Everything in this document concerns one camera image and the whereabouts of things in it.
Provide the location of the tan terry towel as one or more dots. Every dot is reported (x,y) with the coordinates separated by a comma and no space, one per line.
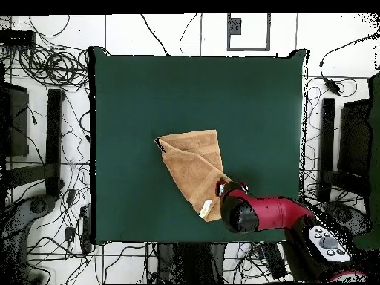
(193,166)

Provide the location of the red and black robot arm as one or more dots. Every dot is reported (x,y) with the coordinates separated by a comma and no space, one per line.
(267,210)

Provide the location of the black floor box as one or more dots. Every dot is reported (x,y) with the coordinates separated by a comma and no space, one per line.
(274,261)

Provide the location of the dark green table cloth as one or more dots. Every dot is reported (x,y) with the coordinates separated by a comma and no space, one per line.
(124,89)

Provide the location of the dark wheeled chair base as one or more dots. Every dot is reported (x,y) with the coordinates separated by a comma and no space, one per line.
(20,216)
(353,219)

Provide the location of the long black power strip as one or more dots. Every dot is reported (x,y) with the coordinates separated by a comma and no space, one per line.
(86,225)

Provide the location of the black power adapter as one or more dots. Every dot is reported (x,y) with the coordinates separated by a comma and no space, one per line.
(332,86)

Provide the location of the small black plug adapter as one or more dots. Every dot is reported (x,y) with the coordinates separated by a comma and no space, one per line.
(71,196)
(69,234)

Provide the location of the dark grey square patch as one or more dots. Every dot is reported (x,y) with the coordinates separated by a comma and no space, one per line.
(235,26)

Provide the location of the grey square floor frame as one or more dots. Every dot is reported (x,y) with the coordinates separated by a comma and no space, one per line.
(248,48)

